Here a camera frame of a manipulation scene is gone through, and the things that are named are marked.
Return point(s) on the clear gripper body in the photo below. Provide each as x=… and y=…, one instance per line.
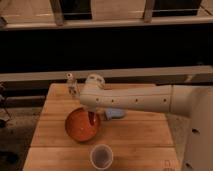
x=94, y=111

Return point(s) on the dark red pepper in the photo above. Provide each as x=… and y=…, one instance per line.
x=91, y=116

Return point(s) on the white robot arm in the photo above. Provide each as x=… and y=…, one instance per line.
x=195, y=102

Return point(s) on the orange ceramic bowl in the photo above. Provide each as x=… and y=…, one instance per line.
x=78, y=127

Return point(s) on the blue sponge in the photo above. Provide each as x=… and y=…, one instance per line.
x=112, y=113

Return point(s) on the clear plastic bottle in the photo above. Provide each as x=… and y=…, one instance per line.
x=72, y=85

